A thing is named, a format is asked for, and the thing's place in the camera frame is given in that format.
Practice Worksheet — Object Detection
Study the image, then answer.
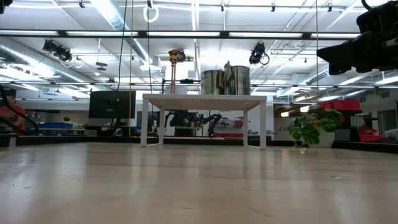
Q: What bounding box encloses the black computer monitor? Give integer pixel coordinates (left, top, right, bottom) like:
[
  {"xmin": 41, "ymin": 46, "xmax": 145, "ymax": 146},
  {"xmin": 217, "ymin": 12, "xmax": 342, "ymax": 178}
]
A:
[{"xmin": 88, "ymin": 90, "xmax": 137, "ymax": 131}]

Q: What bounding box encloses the blue storage bin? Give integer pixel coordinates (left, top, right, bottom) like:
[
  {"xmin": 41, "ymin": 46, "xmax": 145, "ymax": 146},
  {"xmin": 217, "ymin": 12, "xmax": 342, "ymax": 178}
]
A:
[{"xmin": 36, "ymin": 121, "xmax": 74, "ymax": 130}]

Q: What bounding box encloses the white cable ring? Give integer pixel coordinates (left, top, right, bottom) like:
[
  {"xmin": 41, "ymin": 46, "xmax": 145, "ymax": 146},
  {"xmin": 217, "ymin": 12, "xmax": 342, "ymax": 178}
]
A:
[{"xmin": 142, "ymin": 4, "xmax": 160, "ymax": 24}]

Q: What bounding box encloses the green potted plant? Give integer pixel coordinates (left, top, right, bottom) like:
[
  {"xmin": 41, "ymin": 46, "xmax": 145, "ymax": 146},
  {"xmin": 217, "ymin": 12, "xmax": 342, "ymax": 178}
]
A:
[{"xmin": 287, "ymin": 106, "xmax": 343, "ymax": 149}]

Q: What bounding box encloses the white perforated metal shelf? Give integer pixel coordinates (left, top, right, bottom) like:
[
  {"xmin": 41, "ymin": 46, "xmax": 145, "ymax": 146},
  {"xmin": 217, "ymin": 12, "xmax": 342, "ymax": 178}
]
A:
[{"xmin": 140, "ymin": 93, "xmax": 267, "ymax": 151}]

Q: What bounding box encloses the red plastic storage bin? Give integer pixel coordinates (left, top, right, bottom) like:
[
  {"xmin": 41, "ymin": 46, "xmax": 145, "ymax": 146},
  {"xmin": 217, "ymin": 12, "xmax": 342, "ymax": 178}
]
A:
[
  {"xmin": 359, "ymin": 133, "xmax": 386, "ymax": 143},
  {"xmin": 318, "ymin": 99, "xmax": 361, "ymax": 111}
]

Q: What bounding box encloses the silver scented candle tin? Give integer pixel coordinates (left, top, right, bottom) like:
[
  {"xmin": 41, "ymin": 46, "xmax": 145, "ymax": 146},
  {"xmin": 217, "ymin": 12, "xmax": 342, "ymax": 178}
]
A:
[
  {"xmin": 223, "ymin": 60, "xmax": 252, "ymax": 96},
  {"xmin": 200, "ymin": 69, "xmax": 225, "ymax": 95}
]

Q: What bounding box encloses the black hanging cable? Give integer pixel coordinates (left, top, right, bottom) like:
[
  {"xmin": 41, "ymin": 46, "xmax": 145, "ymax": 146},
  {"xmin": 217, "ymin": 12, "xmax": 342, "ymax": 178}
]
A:
[
  {"xmin": 114, "ymin": 0, "xmax": 129, "ymax": 94},
  {"xmin": 146, "ymin": 0, "xmax": 154, "ymax": 138}
]

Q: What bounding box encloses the tall brass candlestick holder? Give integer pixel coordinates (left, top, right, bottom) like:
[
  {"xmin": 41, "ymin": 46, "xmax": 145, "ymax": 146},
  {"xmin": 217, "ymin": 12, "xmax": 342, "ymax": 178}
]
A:
[{"xmin": 167, "ymin": 49, "xmax": 182, "ymax": 95}]

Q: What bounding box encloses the person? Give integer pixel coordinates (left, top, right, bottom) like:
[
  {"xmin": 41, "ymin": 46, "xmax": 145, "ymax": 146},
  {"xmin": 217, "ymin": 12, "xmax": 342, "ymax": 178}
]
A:
[{"xmin": 0, "ymin": 95, "xmax": 26, "ymax": 133}]

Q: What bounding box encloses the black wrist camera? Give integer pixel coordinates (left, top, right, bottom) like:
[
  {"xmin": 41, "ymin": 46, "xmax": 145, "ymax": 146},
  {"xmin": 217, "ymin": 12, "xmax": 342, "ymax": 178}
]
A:
[{"xmin": 356, "ymin": 0, "xmax": 398, "ymax": 34}]

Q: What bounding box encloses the silver ventilation duct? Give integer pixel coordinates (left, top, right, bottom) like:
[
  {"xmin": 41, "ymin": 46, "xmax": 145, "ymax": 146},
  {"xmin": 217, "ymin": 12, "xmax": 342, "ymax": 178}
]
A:
[
  {"xmin": 90, "ymin": 0, "xmax": 150, "ymax": 63},
  {"xmin": 0, "ymin": 37, "xmax": 94, "ymax": 85}
]

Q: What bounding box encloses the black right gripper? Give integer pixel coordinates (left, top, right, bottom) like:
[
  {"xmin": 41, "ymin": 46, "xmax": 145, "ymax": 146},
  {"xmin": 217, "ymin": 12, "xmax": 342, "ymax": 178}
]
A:
[{"xmin": 317, "ymin": 26, "xmax": 398, "ymax": 76}]

